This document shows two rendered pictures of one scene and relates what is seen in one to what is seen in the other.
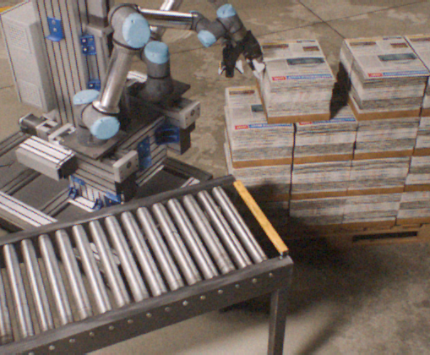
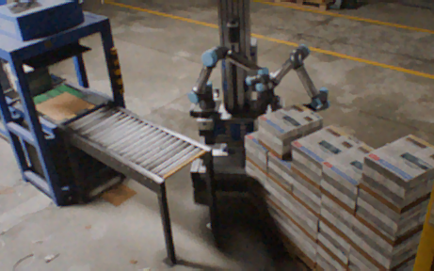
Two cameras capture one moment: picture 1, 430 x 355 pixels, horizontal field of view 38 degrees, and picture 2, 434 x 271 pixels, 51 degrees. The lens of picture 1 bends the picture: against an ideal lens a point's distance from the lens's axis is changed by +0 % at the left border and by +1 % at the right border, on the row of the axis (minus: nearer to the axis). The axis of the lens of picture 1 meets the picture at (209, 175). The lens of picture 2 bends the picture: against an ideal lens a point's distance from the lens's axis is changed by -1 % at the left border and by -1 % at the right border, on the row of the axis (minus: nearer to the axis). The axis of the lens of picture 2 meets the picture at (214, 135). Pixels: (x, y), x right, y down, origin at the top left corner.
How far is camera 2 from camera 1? 2.92 m
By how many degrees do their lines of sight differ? 53
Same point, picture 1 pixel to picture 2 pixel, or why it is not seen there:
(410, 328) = not seen: outside the picture
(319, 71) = (284, 127)
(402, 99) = (311, 171)
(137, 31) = (206, 57)
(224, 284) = (135, 168)
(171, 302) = (119, 160)
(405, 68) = (317, 152)
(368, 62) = (312, 139)
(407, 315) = not seen: outside the picture
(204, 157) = not seen: hidden behind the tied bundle
